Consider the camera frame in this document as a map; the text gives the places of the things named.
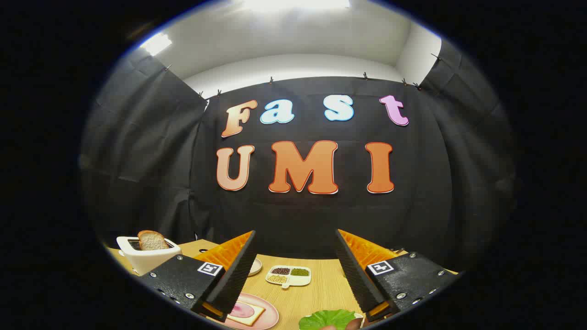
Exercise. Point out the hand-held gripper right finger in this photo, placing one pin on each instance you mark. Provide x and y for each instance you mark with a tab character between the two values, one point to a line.
355	275

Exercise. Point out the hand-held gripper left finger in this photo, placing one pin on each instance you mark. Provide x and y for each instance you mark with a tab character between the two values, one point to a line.
236	279

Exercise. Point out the green lettuce leaf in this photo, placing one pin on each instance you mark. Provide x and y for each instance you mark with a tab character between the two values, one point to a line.
325	318

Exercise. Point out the toasted bread slice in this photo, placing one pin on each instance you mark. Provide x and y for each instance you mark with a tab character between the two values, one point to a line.
151	240

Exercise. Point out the grey round plate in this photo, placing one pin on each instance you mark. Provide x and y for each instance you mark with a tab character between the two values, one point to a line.
256	266

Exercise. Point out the pink ham slice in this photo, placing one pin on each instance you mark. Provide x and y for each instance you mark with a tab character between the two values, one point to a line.
240	311

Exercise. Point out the soybean pile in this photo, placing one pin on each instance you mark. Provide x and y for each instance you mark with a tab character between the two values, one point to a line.
277	278

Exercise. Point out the white square bread slice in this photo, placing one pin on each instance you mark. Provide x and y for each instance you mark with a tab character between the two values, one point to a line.
254	317

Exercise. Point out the red bean pile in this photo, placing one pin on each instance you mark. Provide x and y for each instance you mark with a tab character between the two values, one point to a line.
280	271

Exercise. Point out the pink round plate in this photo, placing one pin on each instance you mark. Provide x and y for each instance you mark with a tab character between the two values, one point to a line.
268	311

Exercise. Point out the white divided dish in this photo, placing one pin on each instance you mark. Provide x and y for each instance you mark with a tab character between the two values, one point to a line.
289	285

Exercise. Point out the green bean pile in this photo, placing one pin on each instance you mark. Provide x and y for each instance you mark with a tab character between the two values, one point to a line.
300	272

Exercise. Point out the black backdrop cloth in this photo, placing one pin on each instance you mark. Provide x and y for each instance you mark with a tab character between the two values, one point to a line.
298	220

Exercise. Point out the white toaster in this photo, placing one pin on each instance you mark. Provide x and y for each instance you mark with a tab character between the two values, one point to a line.
146	261

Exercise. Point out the ceiling light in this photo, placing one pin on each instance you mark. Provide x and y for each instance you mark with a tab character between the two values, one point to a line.
156	43
293	3

